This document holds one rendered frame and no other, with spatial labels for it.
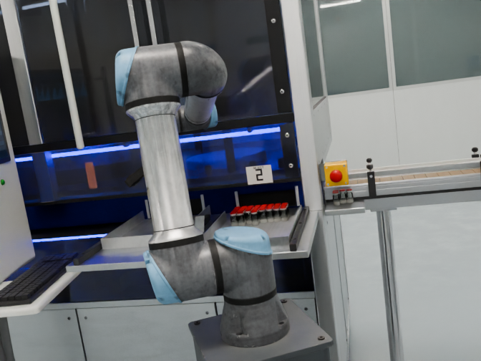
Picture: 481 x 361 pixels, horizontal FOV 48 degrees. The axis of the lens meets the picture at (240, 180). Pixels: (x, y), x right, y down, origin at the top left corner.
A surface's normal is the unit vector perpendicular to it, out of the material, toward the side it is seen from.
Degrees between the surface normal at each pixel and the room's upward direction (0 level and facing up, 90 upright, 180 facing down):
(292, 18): 90
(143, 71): 81
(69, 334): 90
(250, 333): 72
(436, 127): 90
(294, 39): 90
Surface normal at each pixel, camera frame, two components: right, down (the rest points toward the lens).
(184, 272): 0.17, -0.05
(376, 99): -0.21, 0.20
